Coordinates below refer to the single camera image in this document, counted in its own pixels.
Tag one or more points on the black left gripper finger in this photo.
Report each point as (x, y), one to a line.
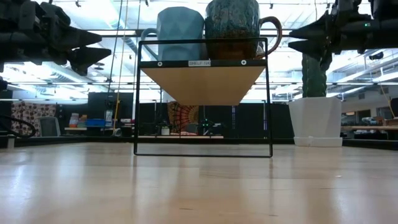
(90, 57)
(84, 37)

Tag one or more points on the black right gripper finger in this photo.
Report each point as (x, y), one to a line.
(314, 48)
(314, 29)

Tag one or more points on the dark brown glazed mug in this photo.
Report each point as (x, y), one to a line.
(231, 28)

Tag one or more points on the light blue faceted mug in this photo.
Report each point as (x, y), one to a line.
(180, 31)

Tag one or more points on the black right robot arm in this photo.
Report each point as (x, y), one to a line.
(385, 7)

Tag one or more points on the green cactus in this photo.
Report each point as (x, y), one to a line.
(314, 81)

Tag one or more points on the black monitor back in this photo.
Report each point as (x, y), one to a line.
(99, 102)

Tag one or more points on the plastic container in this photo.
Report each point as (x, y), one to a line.
(74, 119)

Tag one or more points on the blue storage bin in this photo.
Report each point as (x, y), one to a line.
(95, 122)

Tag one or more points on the white faceted plant pot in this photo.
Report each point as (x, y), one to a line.
(315, 121)

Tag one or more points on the grey office chair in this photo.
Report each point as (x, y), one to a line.
(49, 126)

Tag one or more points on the patterned partition panel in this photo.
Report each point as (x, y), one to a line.
(28, 113)

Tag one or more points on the wooden workbench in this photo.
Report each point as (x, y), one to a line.
(370, 127)

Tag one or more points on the small white plant pot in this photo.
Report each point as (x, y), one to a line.
(165, 130)

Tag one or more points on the orange mandala tapestry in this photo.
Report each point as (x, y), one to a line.
(183, 116)

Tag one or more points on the black aluminium table frame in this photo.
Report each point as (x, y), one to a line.
(77, 141)

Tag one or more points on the wooden shelf riser black frame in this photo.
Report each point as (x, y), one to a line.
(205, 84)

